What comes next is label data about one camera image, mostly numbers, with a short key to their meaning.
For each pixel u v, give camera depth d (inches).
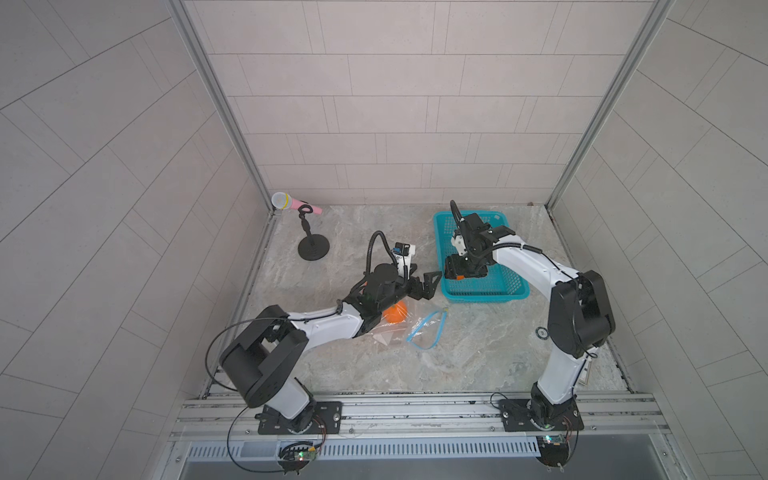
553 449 27.0
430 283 28.3
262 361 16.7
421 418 28.6
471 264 29.8
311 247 40.2
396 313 32.4
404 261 28.5
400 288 26.8
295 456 25.7
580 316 18.7
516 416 27.9
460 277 32.4
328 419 27.9
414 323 29.3
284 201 32.4
